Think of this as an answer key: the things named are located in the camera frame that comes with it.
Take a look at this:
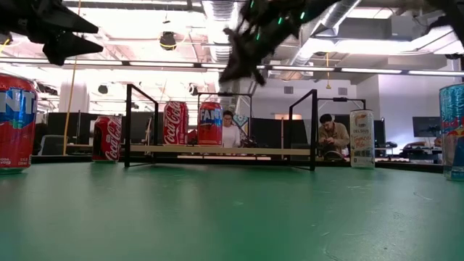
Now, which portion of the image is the blue Red Bull can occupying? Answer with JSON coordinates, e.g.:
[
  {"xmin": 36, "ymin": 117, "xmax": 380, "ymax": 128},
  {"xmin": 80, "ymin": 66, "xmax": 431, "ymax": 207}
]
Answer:
[{"xmin": 439, "ymin": 83, "xmax": 464, "ymax": 182}]

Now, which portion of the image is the yellow cable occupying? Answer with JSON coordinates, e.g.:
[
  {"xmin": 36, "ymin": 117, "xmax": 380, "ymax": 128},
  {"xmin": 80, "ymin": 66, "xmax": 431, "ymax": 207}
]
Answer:
[{"xmin": 62, "ymin": 0, "xmax": 83, "ymax": 156}]

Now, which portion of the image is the person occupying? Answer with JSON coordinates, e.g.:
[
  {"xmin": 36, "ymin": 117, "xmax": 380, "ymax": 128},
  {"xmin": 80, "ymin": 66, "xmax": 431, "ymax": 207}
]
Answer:
[
  {"xmin": 221, "ymin": 110, "xmax": 242, "ymax": 149},
  {"xmin": 318, "ymin": 113, "xmax": 351, "ymax": 161}
]

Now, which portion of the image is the white Celsius can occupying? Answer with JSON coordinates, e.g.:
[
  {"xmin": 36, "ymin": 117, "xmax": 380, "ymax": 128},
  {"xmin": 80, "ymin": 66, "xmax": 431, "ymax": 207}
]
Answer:
[{"xmin": 349, "ymin": 109, "xmax": 376, "ymax": 169}]

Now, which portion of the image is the dark computer monitor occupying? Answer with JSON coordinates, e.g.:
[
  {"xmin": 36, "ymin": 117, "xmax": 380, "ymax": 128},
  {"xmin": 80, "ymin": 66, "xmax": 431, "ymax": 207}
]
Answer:
[{"xmin": 412, "ymin": 116, "xmax": 442, "ymax": 138}]

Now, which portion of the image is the long ceiling light rail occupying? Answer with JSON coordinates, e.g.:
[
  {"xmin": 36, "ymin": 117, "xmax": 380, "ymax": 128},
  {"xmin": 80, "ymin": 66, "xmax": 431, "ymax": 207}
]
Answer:
[{"xmin": 0, "ymin": 57, "xmax": 464, "ymax": 77}]

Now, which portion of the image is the black partition panel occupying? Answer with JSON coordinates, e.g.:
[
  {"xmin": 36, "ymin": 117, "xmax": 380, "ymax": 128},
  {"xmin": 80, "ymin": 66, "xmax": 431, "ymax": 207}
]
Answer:
[
  {"xmin": 46, "ymin": 112, "xmax": 126, "ymax": 146},
  {"xmin": 249, "ymin": 117, "xmax": 312, "ymax": 149}
]

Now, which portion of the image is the grey office chair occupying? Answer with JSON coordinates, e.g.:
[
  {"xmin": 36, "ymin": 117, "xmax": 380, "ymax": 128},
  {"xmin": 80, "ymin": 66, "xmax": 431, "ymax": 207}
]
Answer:
[{"xmin": 38, "ymin": 134, "xmax": 68, "ymax": 157}]

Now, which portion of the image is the silver ventilation duct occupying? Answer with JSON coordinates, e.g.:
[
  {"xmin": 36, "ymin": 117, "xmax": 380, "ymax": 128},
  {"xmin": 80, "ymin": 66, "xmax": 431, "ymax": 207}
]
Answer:
[
  {"xmin": 201, "ymin": 0, "xmax": 242, "ymax": 104},
  {"xmin": 286, "ymin": 0, "xmax": 363, "ymax": 79}
]

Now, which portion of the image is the wooden shelf with black frame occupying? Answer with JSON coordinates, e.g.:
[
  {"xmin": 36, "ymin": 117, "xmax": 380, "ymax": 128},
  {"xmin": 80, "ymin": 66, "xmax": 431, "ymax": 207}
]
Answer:
[{"xmin": 124, "ymin": 83, "xmax": 319, "ymax": 172}]

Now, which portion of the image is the red Coca-Cola Star Wars can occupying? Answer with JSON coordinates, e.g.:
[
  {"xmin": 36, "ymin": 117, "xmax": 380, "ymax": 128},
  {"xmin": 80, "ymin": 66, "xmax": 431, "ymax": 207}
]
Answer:
[{"xmin": 91, "ymin": 115, "xmax": 123, "ymax": 163}]

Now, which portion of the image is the red Fanta can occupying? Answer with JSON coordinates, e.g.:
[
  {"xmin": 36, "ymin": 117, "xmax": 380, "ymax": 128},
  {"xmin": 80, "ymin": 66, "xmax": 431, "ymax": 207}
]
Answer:
[
  {"xmin": 0, "ymin": 73, "xmax": 39, "ymax": 175},
  {"xmin": 197, "ymin": 101, "xmax": 224, "ymax": 146}
]

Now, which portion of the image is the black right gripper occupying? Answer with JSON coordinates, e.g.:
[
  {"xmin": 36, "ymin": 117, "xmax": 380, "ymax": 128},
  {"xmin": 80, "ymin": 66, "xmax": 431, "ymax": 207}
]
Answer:
[{"xmin": 218, "ymin": 14, "xmax": 291, "ymax": 87}]

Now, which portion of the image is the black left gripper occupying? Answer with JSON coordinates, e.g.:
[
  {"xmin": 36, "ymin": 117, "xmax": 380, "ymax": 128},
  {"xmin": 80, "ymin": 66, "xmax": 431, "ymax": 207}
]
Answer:
[{"xmin": 0, "ymin": 0, "xmax": 104, "ymax": 67}]

